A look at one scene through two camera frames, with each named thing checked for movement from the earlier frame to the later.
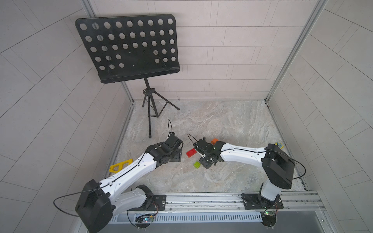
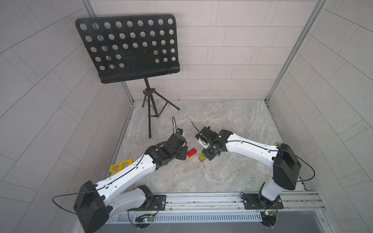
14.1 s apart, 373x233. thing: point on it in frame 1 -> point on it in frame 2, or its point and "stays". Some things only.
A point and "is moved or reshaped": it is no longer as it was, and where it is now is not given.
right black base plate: [251, 202] stays
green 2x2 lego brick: [197, 164] is moved or reshaped
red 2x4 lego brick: [191, 153] stays
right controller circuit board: [268, 218] stays
